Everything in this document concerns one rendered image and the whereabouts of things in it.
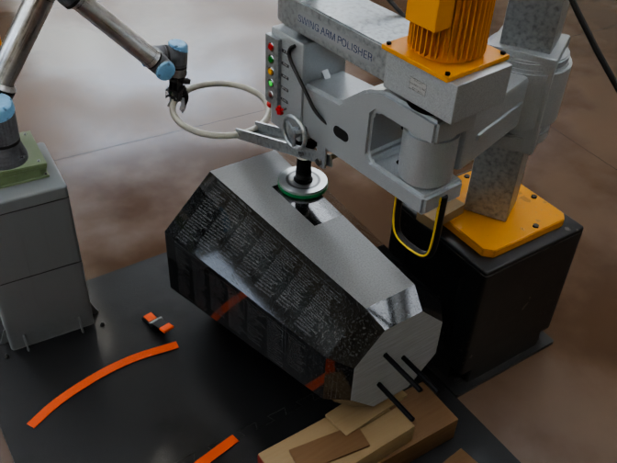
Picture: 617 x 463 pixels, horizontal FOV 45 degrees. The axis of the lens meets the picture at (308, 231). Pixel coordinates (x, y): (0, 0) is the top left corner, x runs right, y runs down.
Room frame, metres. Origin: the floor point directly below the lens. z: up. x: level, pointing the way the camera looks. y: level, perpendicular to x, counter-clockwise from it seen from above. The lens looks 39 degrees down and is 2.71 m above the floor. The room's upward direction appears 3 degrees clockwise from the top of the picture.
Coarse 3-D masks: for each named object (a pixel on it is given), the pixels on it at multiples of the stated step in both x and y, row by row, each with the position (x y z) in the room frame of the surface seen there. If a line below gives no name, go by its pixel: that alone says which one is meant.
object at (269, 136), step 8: (264, 128) 2.95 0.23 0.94; (272, 128) 2.90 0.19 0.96; (240, 136) 2.91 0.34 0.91; (248, 136) 2.86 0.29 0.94; (256, 136) 2.81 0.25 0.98; (264, 136) 2.77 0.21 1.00; (272, 136) 2.88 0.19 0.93; (280, 136) 2.85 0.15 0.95; (288, 136) 2.81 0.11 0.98; (264, 144) 2.76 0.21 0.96; (272, 144) 2.72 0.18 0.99; (280, 144) 2.67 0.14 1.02; (296, 144) 2.61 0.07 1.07; (288, 152) 2.63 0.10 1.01; (296, 152) 2.59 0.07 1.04; (304, 152) 2.55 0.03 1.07; (312, 152) 2.51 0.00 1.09; (312, 160) 2.51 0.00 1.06; (320, 160) 2.43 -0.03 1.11; (328, 160) 2.44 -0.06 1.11
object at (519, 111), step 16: (512, 80) 2.44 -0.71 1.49; (528, 80) 2.48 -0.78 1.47; (544, 80) 2.49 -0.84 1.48; (560, 80) 2.52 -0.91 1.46; (512, 96) 2.40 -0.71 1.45; (528, 96) 2.48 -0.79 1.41; (560, 96) 2.55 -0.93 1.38; (480, 112) 2.21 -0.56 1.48; (496, 112) 2.31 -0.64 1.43; (512, 112) 2.40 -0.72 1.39; (528, 112) 2.48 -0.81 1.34; (544, 112) 2.50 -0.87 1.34; (480, 128) 2.23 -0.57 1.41; (496, 128) 2.33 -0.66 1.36; (512, 128) 2.46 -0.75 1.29; (528, 128) 2.48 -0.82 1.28; (464, 144) 2.16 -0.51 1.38; (480, 144) 2.25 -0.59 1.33; (464, 160) 2.17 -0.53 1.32
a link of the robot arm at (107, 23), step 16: (64, 0) 2.79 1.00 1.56; (80, 0) 2.80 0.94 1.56; (96, 16) 2.84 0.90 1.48; (112, 16) 2.89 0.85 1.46; (112, 32) 2.87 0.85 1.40; (128, 32) 2.91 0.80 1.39; (128, 48) 2.90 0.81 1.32; (144, 48) 2.93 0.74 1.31; (144, 64) 2.95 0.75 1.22; (160, 64) 2.95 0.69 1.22
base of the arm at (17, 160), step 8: (16, 144) 2.58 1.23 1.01; (0, 152) 2.53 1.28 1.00; (8, 152) 2.54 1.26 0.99; (16, 152) 2.56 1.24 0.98; (24, 152) 2.60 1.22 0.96; (0, 160) 2.52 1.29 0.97; (8, 160) 2.53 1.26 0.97; (16, 160) 2.55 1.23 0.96; (24, 160) 2.58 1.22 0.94; (0, 168) 2.51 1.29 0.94; (8, 168) 2.52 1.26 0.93
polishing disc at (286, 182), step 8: (288, 168) 2.72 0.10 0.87; (312, 168) 2.73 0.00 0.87; (280, 176) 2.66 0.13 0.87; (288, 176) 2.66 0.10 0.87; (312, 176) 2.67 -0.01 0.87; (320, 176) 2.67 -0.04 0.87; (280, 184) 2.60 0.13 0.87; (288, 184) 2.60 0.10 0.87; (296, 184) 2.61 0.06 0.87; (312, 184) 2.61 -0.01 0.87; (320, 184) 2.62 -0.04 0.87; (288, 192) 2.56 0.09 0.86; (296, 192) 2.55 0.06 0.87; (304, 192) 2.55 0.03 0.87; (312, 192) 2.55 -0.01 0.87
